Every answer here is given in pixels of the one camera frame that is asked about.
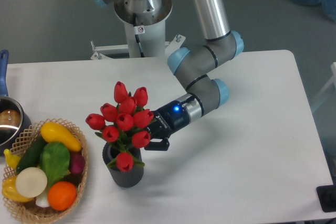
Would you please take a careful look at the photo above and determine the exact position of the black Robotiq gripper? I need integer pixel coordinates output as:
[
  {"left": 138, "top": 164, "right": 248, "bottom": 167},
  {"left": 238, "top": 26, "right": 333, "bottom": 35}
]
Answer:
[{"left": 144, "top": 100, "right": 191, "bottom": 151}]

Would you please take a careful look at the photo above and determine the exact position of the red tulip bouquet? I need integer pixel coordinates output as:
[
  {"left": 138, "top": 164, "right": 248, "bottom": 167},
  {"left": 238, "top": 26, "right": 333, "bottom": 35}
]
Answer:
[{"left": 86, "top": 81, "right": 154, "bottom": 172}]

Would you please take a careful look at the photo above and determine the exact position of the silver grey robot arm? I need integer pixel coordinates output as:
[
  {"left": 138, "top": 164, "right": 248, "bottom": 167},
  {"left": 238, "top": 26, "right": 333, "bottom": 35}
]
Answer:
[{"left": 94, "top": 0, "right": 244, "bottom": 151}]

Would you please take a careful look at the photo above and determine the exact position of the dark grey ribbed vase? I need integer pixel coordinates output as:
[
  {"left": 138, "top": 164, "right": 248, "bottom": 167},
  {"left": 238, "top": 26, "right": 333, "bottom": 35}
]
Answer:
[{"left": 102, "top": 143, "right": 144, "bottom": 188}]

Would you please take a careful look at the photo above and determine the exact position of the purple red radish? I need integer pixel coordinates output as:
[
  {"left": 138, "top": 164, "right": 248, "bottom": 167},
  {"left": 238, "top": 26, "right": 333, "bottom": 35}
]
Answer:
[{"left": 69, "top": 153, "right": 86, "bottom": 174}]

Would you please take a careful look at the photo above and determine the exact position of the green lettuce leaf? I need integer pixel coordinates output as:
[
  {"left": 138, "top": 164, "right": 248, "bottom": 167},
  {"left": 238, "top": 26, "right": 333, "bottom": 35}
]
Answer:
[{"left": 36, "top": 142, "right": 70, "bottom": 208}]

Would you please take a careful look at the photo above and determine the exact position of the yellow squash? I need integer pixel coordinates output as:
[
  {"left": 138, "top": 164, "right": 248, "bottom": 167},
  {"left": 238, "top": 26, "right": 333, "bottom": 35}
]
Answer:
[{"left": 40, "top": 122, "right": 82, "bottom": 152}]

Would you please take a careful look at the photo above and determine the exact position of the orange fruit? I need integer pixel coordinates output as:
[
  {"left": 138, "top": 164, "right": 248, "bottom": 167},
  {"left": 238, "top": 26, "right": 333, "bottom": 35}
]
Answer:
[{"left": 47, "top": 181, "right": 77, "bottom": 211}]

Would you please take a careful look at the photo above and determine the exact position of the dark green cucumber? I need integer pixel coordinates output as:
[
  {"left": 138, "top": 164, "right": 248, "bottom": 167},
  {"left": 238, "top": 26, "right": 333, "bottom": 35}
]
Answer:
[{"left": 16, "top": 136, "right": 47, "bottom": 174}]

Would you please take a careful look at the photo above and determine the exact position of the white round onion slice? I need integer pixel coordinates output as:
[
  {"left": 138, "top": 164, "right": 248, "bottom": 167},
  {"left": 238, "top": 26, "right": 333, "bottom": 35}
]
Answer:
[{"left": 15, "top": 167, "right": 47, "bottom": 198}]

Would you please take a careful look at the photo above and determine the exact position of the woven wicker basket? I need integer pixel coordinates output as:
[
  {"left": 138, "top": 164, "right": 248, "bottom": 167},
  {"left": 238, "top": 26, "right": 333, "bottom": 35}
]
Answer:
[{"left": 1, "top": 119, "right": 89, "bottom": 223}]

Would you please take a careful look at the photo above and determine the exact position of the yellow bell pepper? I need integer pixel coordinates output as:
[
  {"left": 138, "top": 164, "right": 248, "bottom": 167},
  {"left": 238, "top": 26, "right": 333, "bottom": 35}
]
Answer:
[{"left": 2, "top": 176, "right": 34, "bottom": 202}]

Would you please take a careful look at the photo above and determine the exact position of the black device at table edge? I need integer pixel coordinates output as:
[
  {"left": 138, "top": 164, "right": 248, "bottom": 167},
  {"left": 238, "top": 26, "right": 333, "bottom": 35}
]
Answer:
[{"left": 316, "top": 185, "right": 335, "bottom": 212}]

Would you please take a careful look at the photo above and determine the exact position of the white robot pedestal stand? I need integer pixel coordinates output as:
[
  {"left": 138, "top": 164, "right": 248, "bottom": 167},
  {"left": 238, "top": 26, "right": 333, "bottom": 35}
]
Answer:
[{"left": 91, "top": 21, "right": 186, "bottom": 60}]

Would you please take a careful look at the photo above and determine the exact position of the blue handled saucepan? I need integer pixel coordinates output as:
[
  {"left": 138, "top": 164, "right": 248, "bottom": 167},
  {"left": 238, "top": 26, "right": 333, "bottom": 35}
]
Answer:
[{"left": 1, "top": 49, "right": 31, "bottom": 157}]

